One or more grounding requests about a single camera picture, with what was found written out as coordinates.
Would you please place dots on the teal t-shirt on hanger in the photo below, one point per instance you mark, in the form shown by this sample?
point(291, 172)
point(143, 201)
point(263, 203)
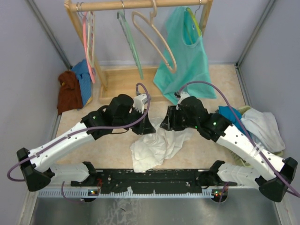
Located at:
point(188, 50)

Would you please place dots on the green plastic hanger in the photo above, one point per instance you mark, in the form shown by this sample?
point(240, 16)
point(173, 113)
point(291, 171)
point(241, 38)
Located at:
point(128, 35)

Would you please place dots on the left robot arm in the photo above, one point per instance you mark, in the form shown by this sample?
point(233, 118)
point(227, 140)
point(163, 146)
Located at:
point(39, 167)

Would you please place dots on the white cloth in basket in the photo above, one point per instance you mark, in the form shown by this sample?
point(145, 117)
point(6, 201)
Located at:
point(263, 128)

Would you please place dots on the pink plastic hanger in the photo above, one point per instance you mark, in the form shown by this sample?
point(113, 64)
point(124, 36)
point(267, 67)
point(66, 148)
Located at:
point(84, 33)

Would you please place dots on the cream plastic hanger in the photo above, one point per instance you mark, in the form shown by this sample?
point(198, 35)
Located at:
point(90, 38)

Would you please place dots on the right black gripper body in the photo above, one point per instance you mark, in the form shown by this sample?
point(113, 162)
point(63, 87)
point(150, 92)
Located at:
point(182, 122)

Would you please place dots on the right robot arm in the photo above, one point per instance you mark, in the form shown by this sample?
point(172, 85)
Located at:
point(269, 173)

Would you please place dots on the brown cloth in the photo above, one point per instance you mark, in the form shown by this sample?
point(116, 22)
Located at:
point(69, 97)

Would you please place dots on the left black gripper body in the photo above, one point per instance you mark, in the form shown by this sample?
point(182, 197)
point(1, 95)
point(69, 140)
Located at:
point(135, 116)

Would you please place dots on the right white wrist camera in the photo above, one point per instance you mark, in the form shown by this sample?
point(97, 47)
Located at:
point(181, 96)

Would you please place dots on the blue cloth by rack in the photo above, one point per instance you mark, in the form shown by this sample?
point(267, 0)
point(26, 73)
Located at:
point(83, 76)

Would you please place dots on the white t-shirt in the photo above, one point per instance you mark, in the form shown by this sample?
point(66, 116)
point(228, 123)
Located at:
point(151, 150)

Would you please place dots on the blue cloth in basket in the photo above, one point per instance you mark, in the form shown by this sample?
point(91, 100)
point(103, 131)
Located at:
point(235, 117)

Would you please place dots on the yellow-green hanger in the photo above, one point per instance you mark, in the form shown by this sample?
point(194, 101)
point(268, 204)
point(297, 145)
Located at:
point(195, 25)

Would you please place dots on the wooden clothes rack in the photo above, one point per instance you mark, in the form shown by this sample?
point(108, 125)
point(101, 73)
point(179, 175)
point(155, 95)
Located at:
point(123, 79)

